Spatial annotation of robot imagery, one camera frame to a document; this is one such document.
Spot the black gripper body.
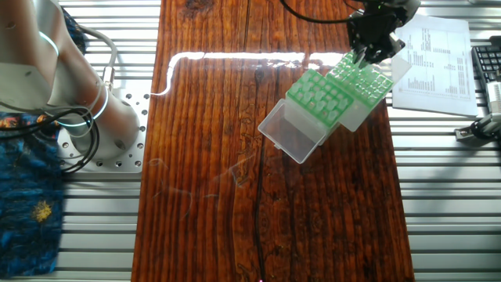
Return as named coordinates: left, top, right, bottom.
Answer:
left=346, top=8, right=401, bottom=44

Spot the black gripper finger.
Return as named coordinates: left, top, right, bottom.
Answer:
left=349, top=38, right=367, bottom=64
left=366, top=32, right=406, bottom=64

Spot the clear box green tip rack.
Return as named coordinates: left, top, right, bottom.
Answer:
left=257, top=68, right=355, bottom=165
left=326, top=50, right=413, bottom=133

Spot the white printed paper sheet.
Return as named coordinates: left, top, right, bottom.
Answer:
left=391, top=15, right=479, bottom=118

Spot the black computer keyboard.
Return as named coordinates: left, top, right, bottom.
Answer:
left=471, top=35, right=501, bottom=85

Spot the white grey box device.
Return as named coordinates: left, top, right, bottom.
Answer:
left=485, top=80, right=501, bottom=114

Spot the small grey mounted device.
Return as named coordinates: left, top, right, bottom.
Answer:
left=453, top=113, right=501, bottom=149

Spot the brown wooden board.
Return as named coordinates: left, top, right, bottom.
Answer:
left=131, top=0, right=416, bottom=282

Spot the blue painted cloth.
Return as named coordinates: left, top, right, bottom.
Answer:
left=0, top=7, right=87, bottom=279

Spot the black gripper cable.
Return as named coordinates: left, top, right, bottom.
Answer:
left=279, top=0, right=353, bottom=25

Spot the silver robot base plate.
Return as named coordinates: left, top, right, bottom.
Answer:
left=58, top=88, right=148, bottom=173

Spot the grey base cable with connector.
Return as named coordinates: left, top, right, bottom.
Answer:
left=76, top=25, right=118, bottom=93

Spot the black base cable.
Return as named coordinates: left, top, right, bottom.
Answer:
left=0, top=108, right=101, bottom=174

